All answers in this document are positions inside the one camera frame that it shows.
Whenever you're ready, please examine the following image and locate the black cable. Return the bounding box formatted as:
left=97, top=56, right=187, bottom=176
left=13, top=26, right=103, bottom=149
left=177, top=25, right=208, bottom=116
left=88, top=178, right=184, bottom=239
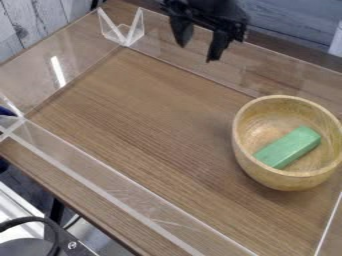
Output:
left=0, top=216, right=59, bottom=256

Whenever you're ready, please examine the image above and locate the blue object at left edge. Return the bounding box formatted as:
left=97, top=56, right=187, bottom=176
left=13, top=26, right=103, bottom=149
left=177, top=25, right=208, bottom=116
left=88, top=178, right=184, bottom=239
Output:
left=0, top=106, right=17, bottom=117

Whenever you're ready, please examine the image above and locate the black metal base plate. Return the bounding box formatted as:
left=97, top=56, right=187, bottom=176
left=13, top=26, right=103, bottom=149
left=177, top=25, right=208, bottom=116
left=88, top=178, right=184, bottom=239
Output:
left=0, top=223, right=101, bottom=256

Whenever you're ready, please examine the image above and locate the clear acrylic barrier wall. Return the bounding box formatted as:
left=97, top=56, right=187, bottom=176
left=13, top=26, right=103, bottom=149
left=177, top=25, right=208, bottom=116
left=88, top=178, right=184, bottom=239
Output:
left=0, top=2, right=342, bottom=256

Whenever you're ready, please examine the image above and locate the brown wooden bowl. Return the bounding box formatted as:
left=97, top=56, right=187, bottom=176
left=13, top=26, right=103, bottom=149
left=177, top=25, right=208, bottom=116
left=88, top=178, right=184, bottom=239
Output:
left=231, top=95, right=342, bottom=191

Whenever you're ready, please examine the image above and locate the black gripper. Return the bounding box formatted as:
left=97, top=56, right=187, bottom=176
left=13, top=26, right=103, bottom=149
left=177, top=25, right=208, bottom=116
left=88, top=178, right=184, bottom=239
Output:
left=160, top=0, right=250, bottom=63

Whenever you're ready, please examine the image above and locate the black table leg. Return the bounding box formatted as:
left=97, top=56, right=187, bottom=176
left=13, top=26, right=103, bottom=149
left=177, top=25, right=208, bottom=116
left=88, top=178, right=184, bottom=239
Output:
left=49, top=199, right=65, bottom=224

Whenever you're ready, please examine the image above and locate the green rectangular block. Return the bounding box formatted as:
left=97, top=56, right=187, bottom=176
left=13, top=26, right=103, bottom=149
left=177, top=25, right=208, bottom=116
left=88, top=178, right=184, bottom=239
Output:
left=254, top=126, right=322, bottom=169

